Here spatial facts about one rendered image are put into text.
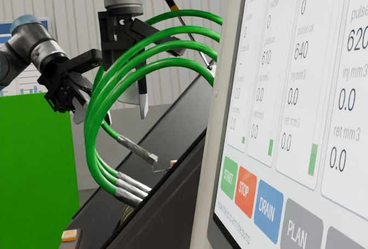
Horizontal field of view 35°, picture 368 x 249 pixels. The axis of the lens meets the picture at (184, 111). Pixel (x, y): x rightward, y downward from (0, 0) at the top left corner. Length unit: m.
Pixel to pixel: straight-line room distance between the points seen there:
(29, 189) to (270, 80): 4.02
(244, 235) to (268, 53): 0.15
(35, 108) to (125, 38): 3.30
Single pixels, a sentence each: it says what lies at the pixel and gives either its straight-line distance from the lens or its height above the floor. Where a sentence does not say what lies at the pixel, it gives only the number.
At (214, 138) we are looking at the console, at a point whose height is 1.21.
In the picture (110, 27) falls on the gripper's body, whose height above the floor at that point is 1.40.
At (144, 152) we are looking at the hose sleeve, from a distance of 1.22.
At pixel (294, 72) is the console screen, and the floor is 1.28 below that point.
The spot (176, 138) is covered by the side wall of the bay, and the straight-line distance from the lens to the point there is 1.44.
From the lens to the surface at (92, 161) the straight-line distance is 0.88.
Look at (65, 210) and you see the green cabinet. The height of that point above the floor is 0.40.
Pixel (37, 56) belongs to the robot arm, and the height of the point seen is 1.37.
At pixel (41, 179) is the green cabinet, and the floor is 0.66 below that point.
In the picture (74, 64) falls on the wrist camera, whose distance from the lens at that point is 1.29.
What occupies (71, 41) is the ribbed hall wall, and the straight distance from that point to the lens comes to 7.64.
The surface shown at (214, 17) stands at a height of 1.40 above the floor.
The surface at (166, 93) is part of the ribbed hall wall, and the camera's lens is 7.68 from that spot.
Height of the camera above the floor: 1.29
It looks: 3 degrees down
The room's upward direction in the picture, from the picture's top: 6 degrees counter-clockwise
